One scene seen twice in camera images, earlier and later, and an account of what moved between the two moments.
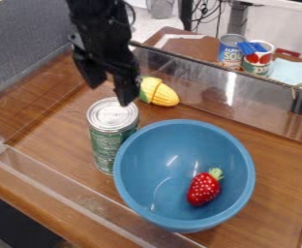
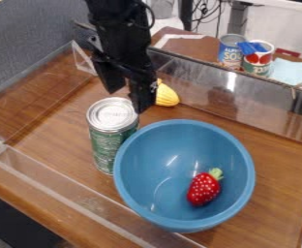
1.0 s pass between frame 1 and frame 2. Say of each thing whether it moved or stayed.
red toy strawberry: stayed
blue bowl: stayed
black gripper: moved
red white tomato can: stayed
